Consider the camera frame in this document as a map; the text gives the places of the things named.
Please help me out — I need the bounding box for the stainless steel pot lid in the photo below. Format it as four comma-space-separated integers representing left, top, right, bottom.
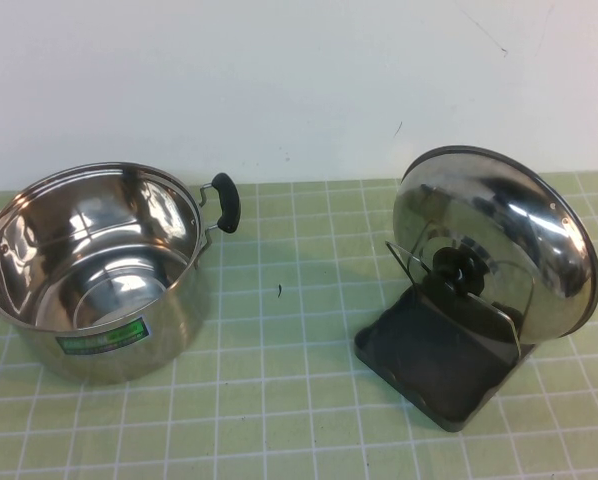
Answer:
392, 144, 598, 348

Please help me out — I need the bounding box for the stainless steel cooking pot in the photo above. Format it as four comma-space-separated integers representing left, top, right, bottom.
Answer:
0, 160, 243, 386

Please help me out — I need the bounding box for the dark tray wire lid rack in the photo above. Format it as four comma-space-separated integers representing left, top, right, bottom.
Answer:
353, 239, 538, 434

